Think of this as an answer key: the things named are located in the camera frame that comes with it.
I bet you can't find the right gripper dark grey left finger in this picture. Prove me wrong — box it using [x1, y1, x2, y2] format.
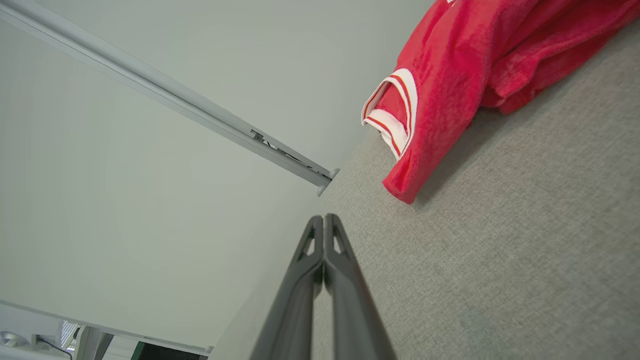
[249, 215, 325, 360]

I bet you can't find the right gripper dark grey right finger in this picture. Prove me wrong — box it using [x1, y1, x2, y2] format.
[324, 213, 398, 360]

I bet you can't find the red jersey with white trim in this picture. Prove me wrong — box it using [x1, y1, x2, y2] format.
[361, 0, 640, 205]

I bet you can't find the grey fabric upholstered bench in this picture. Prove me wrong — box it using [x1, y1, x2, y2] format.
[207, 20, 640, 360]

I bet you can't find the grey partition frame post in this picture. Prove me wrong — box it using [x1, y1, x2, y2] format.
[0, 0, 335, 190]

